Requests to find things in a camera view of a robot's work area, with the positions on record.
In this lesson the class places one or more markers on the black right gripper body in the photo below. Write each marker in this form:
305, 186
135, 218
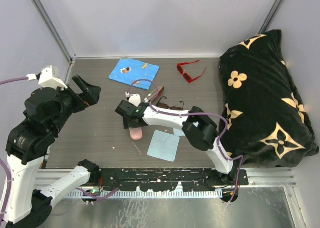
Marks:
131, 124

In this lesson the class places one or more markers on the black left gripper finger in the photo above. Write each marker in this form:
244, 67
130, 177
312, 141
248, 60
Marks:
91, 94
82, 84

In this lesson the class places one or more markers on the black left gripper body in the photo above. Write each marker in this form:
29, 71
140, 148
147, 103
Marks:
72, 103

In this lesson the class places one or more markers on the pink glasses case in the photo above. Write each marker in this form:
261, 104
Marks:
136, 133

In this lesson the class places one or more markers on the light blue cloth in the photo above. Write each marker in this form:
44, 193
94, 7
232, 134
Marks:
163, 146
178, 132

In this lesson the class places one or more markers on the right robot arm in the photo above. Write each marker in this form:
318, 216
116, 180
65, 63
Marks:
198, 127

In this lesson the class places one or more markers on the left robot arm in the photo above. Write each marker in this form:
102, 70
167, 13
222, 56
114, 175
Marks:
22, 205

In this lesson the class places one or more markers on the tortoiseshell brown sunglasses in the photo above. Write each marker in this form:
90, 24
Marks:
163, 105

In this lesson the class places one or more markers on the red sunglasses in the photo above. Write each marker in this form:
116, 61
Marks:
186, 75

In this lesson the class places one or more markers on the brown striped glasses case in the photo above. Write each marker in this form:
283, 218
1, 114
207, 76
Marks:
154, 95

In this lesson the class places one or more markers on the blue cartoon print cloth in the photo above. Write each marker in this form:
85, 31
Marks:
128, 70

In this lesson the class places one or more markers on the black floral plush pillow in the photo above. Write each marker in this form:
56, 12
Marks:
265, 119

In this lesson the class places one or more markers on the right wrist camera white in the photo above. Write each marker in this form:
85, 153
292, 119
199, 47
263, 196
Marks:
133, 98

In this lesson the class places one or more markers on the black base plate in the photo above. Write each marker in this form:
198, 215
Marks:
164, 179

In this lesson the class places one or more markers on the aluminium front rail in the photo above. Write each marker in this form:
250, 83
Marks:
258, 178

